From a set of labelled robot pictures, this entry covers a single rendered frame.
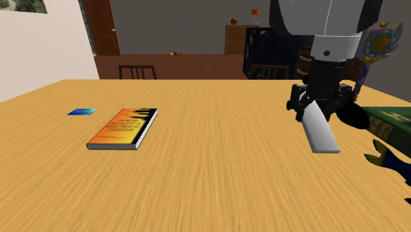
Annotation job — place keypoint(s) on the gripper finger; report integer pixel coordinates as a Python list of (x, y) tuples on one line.
[(343, 96), (297, 104)]

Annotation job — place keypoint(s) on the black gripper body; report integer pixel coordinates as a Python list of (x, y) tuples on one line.
[(324, 77)]

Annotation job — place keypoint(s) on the white rectangular slab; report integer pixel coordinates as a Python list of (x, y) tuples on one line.
[(321, 135)]

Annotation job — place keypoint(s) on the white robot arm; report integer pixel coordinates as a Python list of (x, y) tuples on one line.
[(324, 19)]

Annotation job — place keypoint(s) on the dark wooden chair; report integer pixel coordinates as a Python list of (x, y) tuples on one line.
[(269, 68), (138, 68)]

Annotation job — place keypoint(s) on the green book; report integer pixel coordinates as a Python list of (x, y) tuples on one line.
[(390, 123)]

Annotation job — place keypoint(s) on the purple star wand toy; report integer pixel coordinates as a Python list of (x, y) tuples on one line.
[(382, 43)]

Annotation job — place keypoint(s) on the blue and yellow toy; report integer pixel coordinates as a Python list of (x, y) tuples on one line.
[(395, 164)]

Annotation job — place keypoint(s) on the wooden chest of drawers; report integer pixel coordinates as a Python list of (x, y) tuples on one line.
[(234, 40)]

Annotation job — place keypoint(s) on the small yellow object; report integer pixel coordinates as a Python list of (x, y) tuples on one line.
[(175, 53)]

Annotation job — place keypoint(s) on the orange and black book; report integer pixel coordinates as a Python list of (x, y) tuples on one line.
[(122, 130)]

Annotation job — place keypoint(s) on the brown wooden door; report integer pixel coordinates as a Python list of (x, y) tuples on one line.
[(102, 27)]

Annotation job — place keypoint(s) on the blue card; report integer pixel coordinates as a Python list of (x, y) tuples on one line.
[(82, 111)]

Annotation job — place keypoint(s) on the dark blue frame rack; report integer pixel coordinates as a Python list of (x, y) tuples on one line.
[(273, 45)]

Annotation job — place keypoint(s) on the wall picture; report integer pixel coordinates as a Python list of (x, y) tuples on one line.
[(24, 5)]

